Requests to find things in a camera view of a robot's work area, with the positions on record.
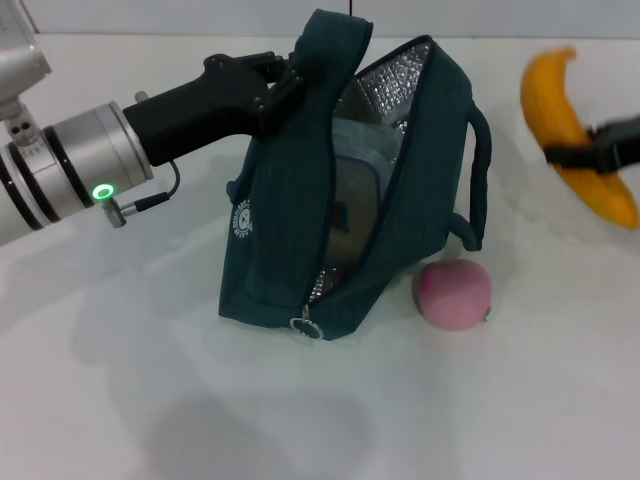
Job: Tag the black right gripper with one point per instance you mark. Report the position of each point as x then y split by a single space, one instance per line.
630 145

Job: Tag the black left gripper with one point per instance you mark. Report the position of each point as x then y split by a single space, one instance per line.
200 115

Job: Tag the yellow banana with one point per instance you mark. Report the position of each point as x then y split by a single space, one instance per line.
550 110

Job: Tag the teal insulated lunch bag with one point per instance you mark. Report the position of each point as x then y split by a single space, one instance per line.
280 200

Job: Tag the clear plastic food container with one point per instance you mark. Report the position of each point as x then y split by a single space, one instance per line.
357 200

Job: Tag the pink peach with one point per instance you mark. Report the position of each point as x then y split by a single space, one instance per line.
452 295

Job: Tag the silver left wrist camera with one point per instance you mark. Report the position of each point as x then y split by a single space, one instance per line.
20 55

